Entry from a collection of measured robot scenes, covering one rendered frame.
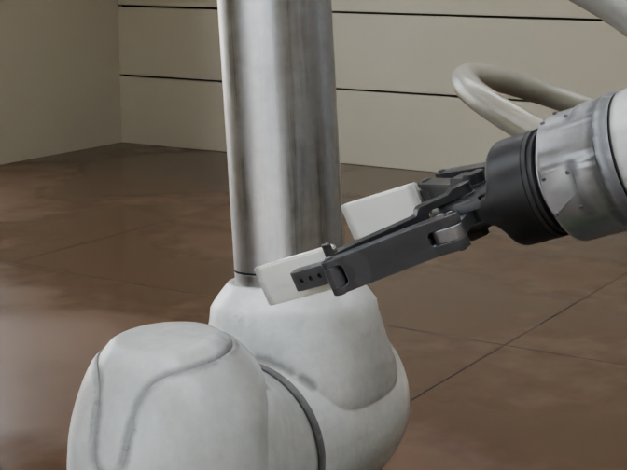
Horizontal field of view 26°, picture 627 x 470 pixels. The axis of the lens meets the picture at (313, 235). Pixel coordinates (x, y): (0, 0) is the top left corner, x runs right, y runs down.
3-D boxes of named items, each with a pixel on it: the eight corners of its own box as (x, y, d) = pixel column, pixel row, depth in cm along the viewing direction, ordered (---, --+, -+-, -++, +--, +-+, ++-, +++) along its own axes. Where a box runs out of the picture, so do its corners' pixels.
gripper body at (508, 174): (561, 110, 94) (447, 146, 99) (518, 146, 87) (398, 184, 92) (599, 209, 95) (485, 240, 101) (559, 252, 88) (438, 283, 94)
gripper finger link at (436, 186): (467, 176, 95) (485, 168, 95) (412, 174, 106) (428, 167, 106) (488, 228, 95) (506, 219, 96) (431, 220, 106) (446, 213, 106)
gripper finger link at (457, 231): (492, 217, 94) (516, 225, 89) (425, 247, 94) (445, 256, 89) (480, 186, 94) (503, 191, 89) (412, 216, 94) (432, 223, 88)
